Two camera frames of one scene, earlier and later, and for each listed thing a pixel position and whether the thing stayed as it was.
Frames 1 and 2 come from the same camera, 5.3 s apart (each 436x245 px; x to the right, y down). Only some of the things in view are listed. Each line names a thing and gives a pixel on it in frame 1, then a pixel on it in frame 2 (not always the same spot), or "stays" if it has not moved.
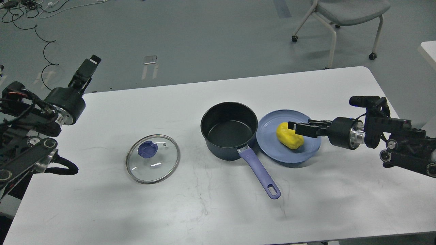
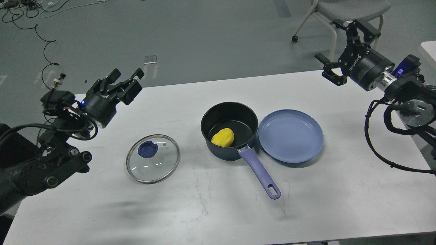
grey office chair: (346, 12) stays
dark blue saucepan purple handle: (229, 128) stays
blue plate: (268, 142) stays
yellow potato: (288, 136) → (224, 137)
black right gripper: (344, 132) → (363, 65)
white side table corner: (430, 47) stays
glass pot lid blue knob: (148, 149) stays
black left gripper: (69, 103) → (100, 108)
